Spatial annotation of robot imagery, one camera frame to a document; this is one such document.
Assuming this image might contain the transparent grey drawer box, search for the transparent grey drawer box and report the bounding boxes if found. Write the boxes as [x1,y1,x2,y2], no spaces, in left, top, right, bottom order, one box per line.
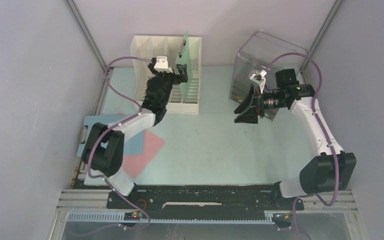
[229,30,309,103]

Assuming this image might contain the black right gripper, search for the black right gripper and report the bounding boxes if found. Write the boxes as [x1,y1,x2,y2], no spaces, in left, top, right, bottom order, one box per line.
[235,84,287,124]

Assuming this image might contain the blue clipboard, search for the blue clipboard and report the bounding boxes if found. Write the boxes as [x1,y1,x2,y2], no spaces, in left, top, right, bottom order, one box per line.
[77,114,145,157]

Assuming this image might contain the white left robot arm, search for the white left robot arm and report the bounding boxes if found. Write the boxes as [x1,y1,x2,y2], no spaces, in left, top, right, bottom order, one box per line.
[80,63,189,208]

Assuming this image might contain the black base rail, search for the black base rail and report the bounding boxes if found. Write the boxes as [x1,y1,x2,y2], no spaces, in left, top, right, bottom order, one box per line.
[107,180,304,221]

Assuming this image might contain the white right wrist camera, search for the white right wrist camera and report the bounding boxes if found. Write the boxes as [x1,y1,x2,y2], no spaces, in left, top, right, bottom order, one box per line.
[248,69,267,93]

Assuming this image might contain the green clipboard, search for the green clipboard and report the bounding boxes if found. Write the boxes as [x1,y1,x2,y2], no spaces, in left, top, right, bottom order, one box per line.
[175,31,193,103]

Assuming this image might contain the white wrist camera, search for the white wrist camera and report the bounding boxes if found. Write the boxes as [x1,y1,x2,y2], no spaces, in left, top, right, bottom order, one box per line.
[248,69,267,93]
[153,55,173,73]

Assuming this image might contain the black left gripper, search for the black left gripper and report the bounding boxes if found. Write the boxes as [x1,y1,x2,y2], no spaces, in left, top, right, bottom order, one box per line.
[148,64,188,106]

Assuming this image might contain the white file organizer rack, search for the white file organizer rack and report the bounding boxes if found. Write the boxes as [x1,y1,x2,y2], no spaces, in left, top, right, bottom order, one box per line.
[130,35,202,115]

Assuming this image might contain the pink paper sheet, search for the pink paper sheet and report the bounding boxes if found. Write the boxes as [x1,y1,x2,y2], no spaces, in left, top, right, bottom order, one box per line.
[121,130,165,178]

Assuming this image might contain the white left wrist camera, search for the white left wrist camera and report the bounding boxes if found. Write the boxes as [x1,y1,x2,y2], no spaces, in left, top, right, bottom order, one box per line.
[153,55,173,73]

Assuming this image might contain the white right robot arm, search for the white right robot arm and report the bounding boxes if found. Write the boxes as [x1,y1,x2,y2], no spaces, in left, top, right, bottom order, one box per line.
[234,68,357,209]

